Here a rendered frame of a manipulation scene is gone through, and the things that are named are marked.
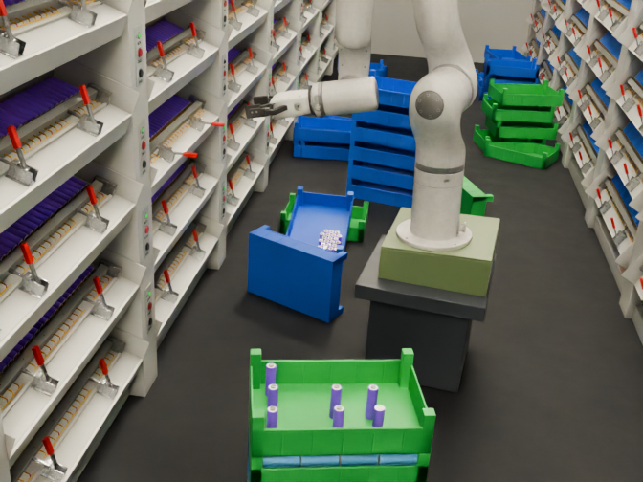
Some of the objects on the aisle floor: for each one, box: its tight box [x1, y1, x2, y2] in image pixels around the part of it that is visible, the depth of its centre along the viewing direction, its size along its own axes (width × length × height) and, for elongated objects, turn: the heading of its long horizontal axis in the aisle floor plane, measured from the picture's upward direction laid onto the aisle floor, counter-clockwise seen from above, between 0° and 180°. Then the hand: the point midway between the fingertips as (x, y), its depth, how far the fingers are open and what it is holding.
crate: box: [286, 186, 354, 253], centre depth 273 cm, size 30×20×8 cm
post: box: [72, 0, 158, 397], centre depth 162 cm, size 20×9×178 cm, turn 75°
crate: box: [460, 176, 494, 217], centre depth 292 cm, size 8×30×20 cm, turn 7°
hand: (254, 106), depth 201 cm, fingers open, 8 cm apart
